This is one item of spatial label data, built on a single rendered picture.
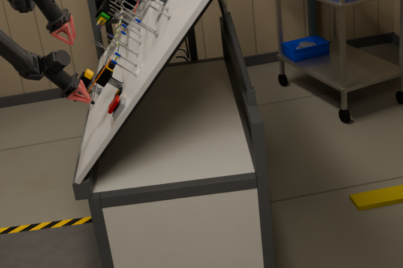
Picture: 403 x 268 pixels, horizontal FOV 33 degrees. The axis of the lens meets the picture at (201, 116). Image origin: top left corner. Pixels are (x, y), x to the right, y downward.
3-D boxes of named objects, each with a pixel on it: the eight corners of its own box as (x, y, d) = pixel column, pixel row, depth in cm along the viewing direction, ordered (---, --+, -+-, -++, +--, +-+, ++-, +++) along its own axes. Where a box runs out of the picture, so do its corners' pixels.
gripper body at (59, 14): (69, 11, 232) (57, -7, 229) (64, 23, 223) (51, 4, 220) (54, 20, 234) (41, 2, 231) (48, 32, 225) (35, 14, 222)
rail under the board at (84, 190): (75, 201, 226) (71, 183, 223) (100, 71, 332) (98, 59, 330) (92, 198, 226) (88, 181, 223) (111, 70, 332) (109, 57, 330)
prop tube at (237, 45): (247, 100, 230) (222, 15, 217) (246, 97, 233) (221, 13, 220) (256, 97, 230) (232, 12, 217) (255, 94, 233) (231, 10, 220)
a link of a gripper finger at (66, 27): (83, 34, 233) (66, 11, 229) (79, 42, 227) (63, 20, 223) (66, 43, 235) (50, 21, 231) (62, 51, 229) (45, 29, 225)
